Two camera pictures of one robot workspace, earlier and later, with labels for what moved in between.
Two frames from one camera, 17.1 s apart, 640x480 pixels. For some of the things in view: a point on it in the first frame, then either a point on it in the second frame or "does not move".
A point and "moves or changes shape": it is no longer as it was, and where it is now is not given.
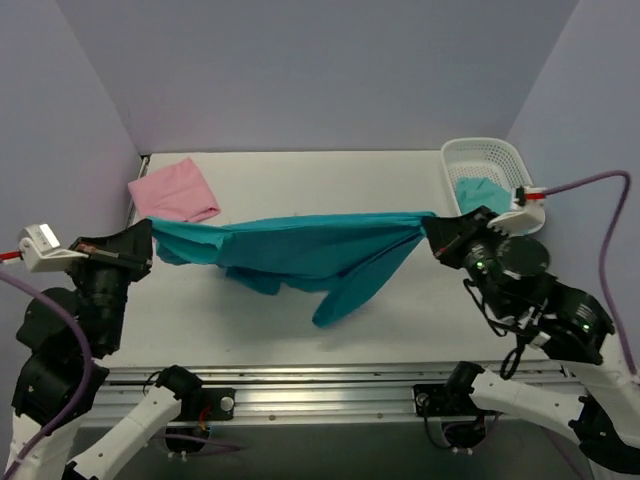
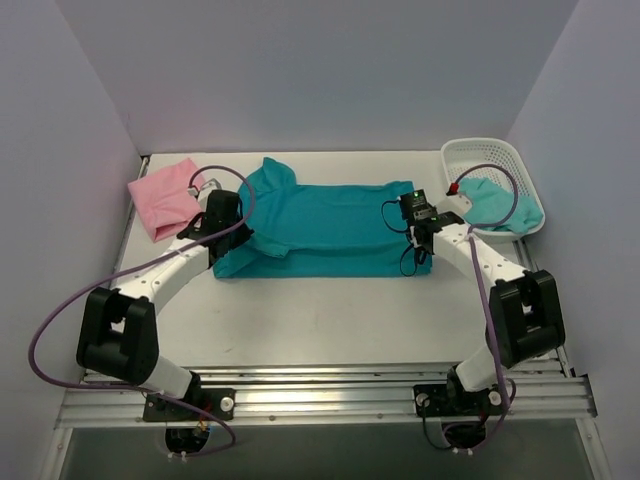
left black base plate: x=222 y=401 does not move
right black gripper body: x=460 y=239 -> x=420 y=239
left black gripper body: x=118 y=256 -> x=236 y=238
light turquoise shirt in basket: x=475 y=192 does not move
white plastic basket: x=496 y=159 does not move
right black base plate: x=443 y=400 does not move
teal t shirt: x=345 y=255 moves or changes shape
